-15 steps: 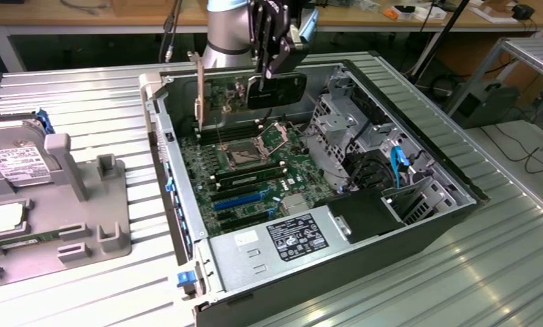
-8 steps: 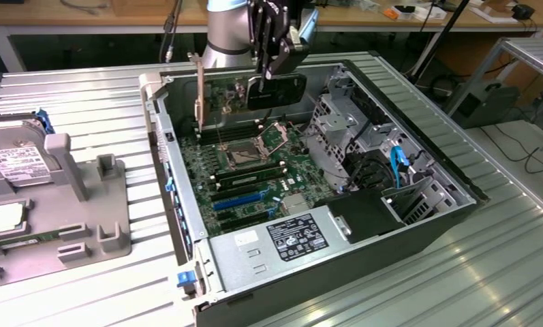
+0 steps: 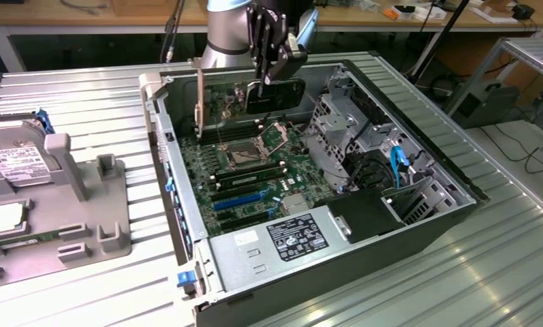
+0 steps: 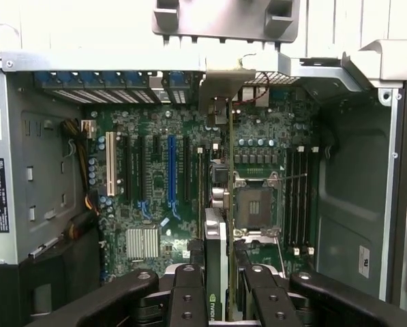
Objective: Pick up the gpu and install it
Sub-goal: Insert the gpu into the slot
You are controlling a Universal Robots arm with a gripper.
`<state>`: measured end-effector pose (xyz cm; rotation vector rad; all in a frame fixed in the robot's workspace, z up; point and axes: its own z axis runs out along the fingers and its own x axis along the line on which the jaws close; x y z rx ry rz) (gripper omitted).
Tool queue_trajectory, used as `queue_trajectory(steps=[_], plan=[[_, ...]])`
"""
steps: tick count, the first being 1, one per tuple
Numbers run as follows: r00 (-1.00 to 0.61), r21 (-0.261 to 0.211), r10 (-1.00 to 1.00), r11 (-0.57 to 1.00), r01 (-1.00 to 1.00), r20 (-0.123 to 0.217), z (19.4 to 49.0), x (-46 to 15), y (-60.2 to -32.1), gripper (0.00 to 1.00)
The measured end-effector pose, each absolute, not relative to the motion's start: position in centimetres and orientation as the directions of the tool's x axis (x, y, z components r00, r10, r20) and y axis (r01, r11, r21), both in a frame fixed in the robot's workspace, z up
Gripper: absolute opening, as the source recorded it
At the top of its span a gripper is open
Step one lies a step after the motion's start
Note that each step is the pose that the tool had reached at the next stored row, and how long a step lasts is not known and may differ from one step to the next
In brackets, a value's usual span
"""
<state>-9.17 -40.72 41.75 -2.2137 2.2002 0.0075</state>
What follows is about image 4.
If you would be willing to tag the black open PC case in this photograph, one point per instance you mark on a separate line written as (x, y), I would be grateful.
(353, 170)

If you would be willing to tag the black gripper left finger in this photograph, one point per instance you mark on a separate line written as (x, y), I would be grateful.
(189, 299)

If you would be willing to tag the silver power supply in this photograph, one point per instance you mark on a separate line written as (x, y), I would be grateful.
(46, 170)

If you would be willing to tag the blue expansion slot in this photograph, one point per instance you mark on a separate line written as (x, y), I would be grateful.
(171, 170)

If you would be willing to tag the grey parts rack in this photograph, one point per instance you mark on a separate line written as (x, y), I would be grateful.
(223, 20)

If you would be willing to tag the CPU socket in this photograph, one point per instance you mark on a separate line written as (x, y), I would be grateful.
(256, 204)

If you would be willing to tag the green motherboard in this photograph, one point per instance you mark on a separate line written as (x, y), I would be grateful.
(135, 214)

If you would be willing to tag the white expansion slot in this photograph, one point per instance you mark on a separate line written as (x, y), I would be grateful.
(111, 163)

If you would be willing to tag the short black expansion slot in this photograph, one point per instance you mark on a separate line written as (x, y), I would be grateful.
(155, 144)

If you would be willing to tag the white power connector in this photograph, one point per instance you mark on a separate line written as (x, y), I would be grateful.
(88, 128)

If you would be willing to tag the black RAM slot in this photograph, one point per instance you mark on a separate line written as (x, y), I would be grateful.
(297, 204)
(208, 180)
(312, 204)
(290, 204)
(305, 204)

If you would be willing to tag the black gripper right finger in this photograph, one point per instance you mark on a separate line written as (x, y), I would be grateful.
(268, 299)

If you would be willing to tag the silver finned heatsink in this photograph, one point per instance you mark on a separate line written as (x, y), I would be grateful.
(142, 243)

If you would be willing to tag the long black expansion slot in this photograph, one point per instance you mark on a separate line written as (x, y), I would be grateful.
(141, 170)
(187, 170)
(127, 170)

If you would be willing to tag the black plastic shroud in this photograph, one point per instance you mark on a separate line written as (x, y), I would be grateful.
(5, 296)

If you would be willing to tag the thin metal locking lever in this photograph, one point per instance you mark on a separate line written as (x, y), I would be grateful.
(293, 176)

